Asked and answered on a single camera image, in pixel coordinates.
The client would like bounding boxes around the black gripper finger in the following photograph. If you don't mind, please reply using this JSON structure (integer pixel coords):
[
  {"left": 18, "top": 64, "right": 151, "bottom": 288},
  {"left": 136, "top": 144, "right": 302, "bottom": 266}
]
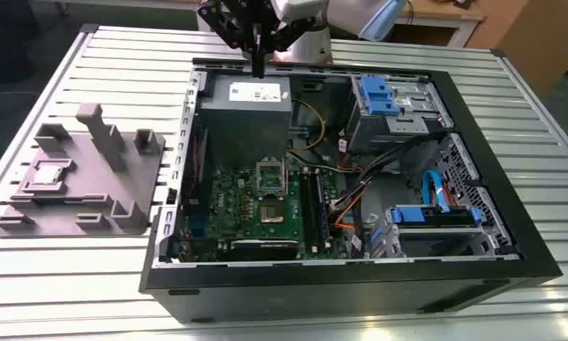
[
  {"left": 261, "top": 16, "right": 315, "bottom": 79},
  {"left": 198, "top": 0, "right": 263, "bottom": 79}
]

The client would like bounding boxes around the metal socket cover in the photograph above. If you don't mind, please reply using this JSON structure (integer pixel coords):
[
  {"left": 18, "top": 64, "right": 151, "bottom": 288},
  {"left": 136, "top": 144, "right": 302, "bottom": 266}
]
[{"left": 255, "top": 160, "right": 290, "bottom": 197}]

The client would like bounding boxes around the silver CPU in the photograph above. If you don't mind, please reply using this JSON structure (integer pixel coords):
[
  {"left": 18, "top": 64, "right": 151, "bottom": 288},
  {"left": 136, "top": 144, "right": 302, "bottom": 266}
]
[{"left": 31, "top": 166, "right": 67, "bottom": 184}]

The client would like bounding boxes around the CPU socket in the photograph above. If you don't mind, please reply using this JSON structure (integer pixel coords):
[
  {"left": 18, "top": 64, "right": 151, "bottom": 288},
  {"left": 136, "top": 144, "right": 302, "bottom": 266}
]
[{"left": 259, "top": 201, "right": 286, "bottom": 224}]

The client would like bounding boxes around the blue drive bay latch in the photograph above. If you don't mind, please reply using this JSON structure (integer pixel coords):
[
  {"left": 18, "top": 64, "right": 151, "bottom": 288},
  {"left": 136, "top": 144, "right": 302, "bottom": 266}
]
[{"left": 363, "top": 76, "right": 405, "bottom": 117}]

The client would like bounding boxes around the grey power supply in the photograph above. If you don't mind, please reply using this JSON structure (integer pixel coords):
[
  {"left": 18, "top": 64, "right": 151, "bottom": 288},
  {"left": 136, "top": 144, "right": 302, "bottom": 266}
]
[{"left": 199, "top": 76, "right": 295, "bottom": 168}]

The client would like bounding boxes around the wooden desk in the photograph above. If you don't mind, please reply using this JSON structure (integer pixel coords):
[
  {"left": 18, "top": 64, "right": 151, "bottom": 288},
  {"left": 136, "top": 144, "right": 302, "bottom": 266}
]
[{"left": 397, "top": 0, "right": 489, "bottom": 47}]

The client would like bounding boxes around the metal optical drive cage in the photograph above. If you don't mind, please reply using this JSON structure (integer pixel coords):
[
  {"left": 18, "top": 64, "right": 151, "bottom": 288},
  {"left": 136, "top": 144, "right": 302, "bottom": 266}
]
[{"left": 349, "top": 73, "right": 457, "bottom": 154}]

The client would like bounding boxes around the black chair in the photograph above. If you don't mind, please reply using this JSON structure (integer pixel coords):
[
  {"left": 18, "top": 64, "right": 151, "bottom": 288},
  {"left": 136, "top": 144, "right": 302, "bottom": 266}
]
[{"left": 0, "top": 0, "right": 44, "bottom": 85}]

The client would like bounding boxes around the green motherboard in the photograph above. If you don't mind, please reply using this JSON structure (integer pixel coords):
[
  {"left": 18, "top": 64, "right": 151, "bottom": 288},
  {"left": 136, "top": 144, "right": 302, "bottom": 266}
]
[{"left": 179, "top": 159, "right": 357, "bottom": 262}]

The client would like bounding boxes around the black RAM slot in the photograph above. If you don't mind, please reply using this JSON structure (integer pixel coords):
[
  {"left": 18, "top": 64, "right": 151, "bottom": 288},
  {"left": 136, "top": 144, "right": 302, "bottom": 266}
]
[
  {"left": 301, "top": 168, "right": 311, "bottom": 249},
  {"left": 309, "top": 169, "right": 319, "bottom": 249}
]

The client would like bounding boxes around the grey parts rack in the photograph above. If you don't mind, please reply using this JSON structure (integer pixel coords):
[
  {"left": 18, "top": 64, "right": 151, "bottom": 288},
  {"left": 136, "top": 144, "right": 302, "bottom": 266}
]
[{"left": 0, "top": 102, "right": 169, "bottom": 238}]

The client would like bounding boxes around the wooden cabinet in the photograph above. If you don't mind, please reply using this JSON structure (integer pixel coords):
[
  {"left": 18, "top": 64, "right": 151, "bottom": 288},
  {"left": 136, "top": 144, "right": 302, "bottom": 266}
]
[{"left": 495, "top": 0, "right": 568, "bottom": 97}]

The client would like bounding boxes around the hard disk in blue carrier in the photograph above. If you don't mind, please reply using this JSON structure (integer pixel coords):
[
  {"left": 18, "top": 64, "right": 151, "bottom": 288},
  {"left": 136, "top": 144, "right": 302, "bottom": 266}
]
[{"left": 389, "top": 204, "right": 485, "bottom": 228}]

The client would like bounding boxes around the RAM stick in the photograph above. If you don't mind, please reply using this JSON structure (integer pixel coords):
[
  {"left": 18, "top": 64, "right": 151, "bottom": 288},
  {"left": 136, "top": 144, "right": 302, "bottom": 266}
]
[{"left": 31, "top": 197, "right": 90, "bottom": 207}]

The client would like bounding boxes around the black graphics card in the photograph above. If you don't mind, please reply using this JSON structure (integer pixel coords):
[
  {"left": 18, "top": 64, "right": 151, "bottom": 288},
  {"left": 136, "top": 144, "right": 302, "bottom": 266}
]
[{"left": 230, "top": 238, "right": 299, "bottom": 260}]

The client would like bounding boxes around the metal disk bay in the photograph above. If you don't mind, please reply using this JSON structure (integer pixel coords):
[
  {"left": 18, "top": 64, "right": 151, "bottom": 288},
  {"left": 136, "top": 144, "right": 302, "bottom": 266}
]
[{"left": 367, "top": 209, "right": 511, "bottom": 259}]

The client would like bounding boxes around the black PC case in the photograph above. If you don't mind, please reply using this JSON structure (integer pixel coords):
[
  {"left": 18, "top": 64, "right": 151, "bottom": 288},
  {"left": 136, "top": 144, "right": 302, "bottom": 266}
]
[{"left": 139, "top": 56, "right": 563, "bottom": 324}]

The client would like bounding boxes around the yellow wire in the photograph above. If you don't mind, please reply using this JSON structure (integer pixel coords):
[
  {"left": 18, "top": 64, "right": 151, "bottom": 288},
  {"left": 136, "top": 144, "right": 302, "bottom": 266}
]
[{"left": 287, "top": 99, "right": 329, "bottom": 153}]

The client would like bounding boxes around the black white green wire bundle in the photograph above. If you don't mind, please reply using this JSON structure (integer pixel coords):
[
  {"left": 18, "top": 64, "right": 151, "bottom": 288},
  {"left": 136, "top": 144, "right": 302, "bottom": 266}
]
[{"left": 286, "top": 148, "right": 347, "bottom": 175}]

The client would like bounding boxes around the blue wire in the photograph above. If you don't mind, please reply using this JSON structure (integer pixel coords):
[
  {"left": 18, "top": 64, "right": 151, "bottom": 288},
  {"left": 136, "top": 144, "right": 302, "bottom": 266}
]
[{"left": 422, "top": 170, "right": 453, "bottom": 214}]

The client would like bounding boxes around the orange red wire bundle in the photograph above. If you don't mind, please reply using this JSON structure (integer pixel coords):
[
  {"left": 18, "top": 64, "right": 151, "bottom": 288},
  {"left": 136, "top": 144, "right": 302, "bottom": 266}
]
[{"left": 330, "top": 197, "right": 362, "bottom": 232}]

